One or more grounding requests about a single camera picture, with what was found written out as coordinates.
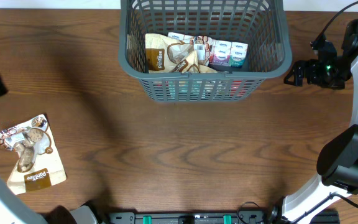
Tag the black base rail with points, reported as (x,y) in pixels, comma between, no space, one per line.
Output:
(245,216)

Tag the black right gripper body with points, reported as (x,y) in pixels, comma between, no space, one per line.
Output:
(330,73)

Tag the dried mushroom bag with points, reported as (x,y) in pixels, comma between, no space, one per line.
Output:
(190,65)
(39,165)
(164,53)

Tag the mint green wipes packet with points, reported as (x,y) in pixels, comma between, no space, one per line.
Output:
(198,89)

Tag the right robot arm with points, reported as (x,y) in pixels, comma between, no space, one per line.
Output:
(337,165)

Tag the Kleenex tissue multipack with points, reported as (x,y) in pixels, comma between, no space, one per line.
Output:
(213,52)

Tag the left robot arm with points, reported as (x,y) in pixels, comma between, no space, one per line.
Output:
(13,210)

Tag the grey plastic laundry basket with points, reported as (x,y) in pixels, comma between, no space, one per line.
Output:
(262,25)

